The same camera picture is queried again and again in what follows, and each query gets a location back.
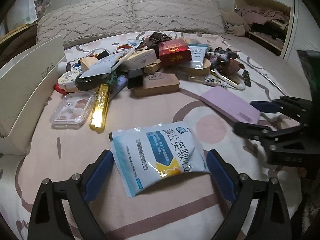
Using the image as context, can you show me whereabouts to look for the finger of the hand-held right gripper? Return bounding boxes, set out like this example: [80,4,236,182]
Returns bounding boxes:
[250,96,313,123]
[234,121,307,143]

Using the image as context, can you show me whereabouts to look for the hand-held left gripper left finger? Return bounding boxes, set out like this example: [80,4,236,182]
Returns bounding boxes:
[28,149,115,240]

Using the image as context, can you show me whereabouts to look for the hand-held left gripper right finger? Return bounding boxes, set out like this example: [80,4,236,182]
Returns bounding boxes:
[206,149,292,240]

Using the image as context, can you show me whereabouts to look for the purple box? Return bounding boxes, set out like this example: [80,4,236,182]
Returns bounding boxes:
[200,86,262,125]

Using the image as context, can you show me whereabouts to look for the white blue granule sachet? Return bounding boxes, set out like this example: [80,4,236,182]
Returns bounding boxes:
[109,122,210,197]

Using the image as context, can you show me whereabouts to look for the clear plastic case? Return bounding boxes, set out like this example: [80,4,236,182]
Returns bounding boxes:
[51,91,97,128]

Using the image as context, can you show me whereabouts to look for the white cardboard box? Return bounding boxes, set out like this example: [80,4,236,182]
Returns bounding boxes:
[0,34,67,155]

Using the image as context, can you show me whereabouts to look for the telescopic metal fork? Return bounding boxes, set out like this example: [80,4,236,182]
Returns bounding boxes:
[237,59,284,94]

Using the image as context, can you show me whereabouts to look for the black lighter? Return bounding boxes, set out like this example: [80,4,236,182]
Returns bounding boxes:
[242,70,252,87]

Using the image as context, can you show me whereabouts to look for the small gold foil bar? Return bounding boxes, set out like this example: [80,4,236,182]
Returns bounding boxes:
[211,70,239,86]

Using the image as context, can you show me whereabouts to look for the printed white lighter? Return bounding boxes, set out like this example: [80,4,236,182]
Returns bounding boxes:
[204,77,228,88]

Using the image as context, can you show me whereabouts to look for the multicolour crochet piece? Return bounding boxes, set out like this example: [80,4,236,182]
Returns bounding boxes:
[205,47,239,65]

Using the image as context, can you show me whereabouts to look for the long gold box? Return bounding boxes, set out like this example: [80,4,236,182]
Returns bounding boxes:
[89,83,111,131]

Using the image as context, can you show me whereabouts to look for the round wooden box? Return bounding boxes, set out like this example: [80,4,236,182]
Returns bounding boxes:
[186,57,211,77]

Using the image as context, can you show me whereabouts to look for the grey blue cloth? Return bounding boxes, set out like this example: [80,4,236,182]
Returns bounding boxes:
[224,21,247,37]

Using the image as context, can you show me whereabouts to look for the lilac tube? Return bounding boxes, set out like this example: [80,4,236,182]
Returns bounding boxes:
[109,76,128,101]

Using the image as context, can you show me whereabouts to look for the beige plush blanket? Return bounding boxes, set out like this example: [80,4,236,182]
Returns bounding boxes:
[220,10,250,37]

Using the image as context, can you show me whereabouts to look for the pile of pink clothes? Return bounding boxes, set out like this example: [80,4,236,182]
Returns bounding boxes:
[236,5,290,24]

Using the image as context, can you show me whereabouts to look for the black glossy case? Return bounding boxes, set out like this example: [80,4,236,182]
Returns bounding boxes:
[75,73,113,92]

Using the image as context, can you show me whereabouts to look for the pinkish brown rectangular case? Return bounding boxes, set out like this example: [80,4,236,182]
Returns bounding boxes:
[131,74,180,98]

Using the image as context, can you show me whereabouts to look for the small black box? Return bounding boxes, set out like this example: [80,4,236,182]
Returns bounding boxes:
[127,69,145,90]

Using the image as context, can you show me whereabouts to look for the red cardboard box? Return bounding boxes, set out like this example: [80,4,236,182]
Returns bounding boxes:
[159,39,192,67]

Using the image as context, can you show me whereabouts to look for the round cream tin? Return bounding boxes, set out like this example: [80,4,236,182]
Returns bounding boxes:
[58,69,83,85]

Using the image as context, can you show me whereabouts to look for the wooden blocks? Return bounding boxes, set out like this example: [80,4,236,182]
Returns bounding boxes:
[144,59,162,73]

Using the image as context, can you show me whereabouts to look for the small white roll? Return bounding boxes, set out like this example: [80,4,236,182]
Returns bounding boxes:
[57,61,72,76]

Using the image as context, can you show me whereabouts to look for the beige soap box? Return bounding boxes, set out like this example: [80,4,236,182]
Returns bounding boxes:
[124,49,156,70]

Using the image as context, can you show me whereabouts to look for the dark brown hair claw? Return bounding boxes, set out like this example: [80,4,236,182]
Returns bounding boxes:
[144,31,173,51]

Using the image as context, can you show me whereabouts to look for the beige textured pillow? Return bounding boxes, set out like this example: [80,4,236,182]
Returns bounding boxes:
[36,0,135,49]
[128,0,225,34]

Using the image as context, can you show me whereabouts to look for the blue white wipe packet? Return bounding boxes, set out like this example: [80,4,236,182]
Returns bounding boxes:
[127,39,145,48]

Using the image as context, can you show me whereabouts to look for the brown duvet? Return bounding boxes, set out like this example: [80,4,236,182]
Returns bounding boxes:
[0,24,38,68]

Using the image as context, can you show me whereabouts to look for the wooden shelf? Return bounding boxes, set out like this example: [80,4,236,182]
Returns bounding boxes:
[0,22,38,42]

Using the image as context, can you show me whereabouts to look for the pile of photos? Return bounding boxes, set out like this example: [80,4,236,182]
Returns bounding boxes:
[34,0,53,15]

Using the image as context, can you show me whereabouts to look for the white paper shopping bag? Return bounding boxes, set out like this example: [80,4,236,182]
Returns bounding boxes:
[6,0,38,24]

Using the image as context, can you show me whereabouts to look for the white plastic ring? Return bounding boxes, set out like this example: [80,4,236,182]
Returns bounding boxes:
[214,69,247,91]

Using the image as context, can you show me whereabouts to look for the white wall cabinet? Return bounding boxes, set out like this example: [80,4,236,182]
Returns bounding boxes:
[234,0,297,58]

